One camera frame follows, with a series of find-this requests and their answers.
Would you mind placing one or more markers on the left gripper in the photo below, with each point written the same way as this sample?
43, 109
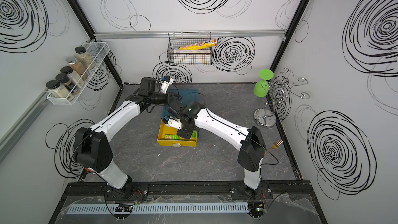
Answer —
170, 97

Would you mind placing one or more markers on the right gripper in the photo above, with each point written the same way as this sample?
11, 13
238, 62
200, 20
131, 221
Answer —
185, 135

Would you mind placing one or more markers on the teal drawer cabinet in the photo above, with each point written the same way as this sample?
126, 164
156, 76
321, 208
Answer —
188, 95

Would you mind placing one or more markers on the yellow top drawer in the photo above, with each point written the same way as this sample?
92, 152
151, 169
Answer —
181, 143

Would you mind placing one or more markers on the green cookie packet one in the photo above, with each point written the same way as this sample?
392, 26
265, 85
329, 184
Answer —
173, 137

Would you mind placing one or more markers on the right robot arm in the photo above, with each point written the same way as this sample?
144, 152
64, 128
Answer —
252, 151

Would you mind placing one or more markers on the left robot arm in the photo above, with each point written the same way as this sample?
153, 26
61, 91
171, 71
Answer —
91, 147

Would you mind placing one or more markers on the white box in basket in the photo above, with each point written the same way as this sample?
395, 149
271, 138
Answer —
191, 57

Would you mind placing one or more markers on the yellow snack tube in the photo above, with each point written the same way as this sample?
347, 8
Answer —
200, 45

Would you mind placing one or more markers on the green plastic wine glass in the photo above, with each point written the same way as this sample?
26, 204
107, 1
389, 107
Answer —
262, 87

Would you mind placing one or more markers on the spice jar beige contents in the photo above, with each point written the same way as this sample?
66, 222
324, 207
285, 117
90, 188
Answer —
73, 76

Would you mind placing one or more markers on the spice jar light contents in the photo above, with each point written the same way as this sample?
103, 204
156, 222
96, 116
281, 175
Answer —
84, 57

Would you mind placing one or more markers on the spice jar brown contents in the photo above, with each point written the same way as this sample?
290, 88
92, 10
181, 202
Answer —
77, 66

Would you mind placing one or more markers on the chrome glass holder stand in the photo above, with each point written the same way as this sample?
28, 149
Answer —
279, 98

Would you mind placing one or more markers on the white clear spice shelf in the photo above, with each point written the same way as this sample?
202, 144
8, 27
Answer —
98, 79

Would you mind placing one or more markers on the spice jar dark contents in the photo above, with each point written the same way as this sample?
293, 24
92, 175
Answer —
63, 79

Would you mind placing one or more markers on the spice jar white contents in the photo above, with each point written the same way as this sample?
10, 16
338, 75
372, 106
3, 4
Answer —
57, 89

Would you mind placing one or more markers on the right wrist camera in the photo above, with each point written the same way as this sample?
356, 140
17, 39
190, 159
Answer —
172, 123

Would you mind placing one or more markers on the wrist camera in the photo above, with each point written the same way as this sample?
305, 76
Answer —
172, 123
166, 82

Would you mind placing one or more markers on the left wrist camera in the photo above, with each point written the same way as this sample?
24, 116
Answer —
166, 82

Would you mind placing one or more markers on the black wire wall basket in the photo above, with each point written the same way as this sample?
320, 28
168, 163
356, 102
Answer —
180, 39

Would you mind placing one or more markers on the aluminium wall rail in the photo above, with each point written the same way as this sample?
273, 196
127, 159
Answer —
164, 34

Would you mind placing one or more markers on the white slotted cable duct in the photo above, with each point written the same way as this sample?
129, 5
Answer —
157, 208

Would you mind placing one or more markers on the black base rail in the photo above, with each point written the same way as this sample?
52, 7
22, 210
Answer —
235, 190

